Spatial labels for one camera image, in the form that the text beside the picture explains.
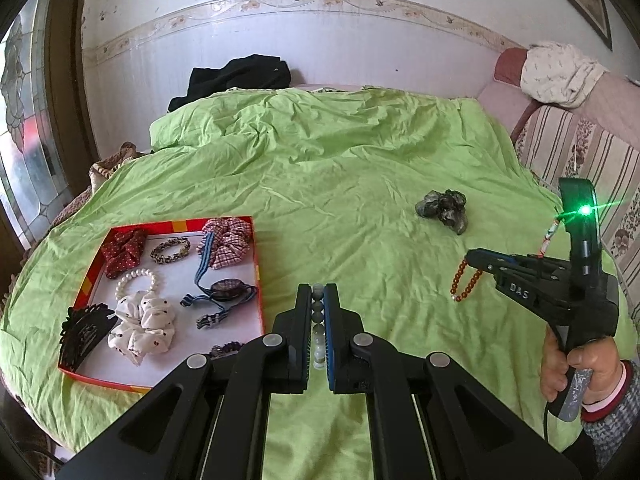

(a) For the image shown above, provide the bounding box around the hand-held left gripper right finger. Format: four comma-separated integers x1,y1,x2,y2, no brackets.
323,283,583,480

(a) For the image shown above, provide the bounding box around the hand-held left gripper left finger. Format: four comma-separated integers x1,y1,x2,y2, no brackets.
56,283,313,480

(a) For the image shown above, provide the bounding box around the amber bead bracelet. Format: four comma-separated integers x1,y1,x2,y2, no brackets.
449,258,485,304

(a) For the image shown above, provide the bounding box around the grey bead bracelet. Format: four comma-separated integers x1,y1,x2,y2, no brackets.
310,284,327,372

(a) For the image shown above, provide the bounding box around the red-rimmed white box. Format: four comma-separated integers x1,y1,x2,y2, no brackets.
58,216,266,394

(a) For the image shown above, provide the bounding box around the white dotted scrunchie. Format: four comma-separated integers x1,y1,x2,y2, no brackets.
107,292,177,366

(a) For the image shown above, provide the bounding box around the white pearl bracelet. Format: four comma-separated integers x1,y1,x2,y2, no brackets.
115,268,165,304

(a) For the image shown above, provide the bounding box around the black hair claw clip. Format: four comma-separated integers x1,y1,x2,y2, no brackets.
58,302,119,374

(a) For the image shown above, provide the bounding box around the person's right forearm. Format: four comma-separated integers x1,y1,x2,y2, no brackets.
579,359,640,467

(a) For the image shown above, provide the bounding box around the person's right hand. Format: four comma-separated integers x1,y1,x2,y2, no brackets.
540,331,627,407

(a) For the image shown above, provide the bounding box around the dark grey scrunchie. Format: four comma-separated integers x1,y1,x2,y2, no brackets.
415,189,470,236

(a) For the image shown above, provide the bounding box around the blue striped headband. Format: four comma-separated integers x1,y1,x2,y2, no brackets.
180,232,260,331

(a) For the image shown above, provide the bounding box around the pink plaid scrunchie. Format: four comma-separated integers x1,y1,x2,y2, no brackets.
197,216,253,270

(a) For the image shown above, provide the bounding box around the pink striped sofa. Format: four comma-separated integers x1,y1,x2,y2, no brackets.
477,47,640,328

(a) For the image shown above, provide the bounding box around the green blanket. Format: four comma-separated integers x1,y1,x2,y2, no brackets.
0,87,637,480

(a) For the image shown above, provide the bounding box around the cream printed cloth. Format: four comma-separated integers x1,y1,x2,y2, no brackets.
520,42,609,109

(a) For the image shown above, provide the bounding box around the red dotted scrunchie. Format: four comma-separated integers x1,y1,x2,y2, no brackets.
102,228,149,280

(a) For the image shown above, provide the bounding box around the brown crochet blanket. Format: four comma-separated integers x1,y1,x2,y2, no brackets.
50,142,139,227

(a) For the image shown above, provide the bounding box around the black cloth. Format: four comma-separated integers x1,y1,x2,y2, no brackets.
167,55,292,114

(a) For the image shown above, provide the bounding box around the patterned glass window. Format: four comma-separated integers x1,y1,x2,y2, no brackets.
0,0,77,257

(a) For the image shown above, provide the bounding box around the leopard print hair tie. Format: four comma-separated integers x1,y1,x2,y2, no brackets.
150,236,192,265

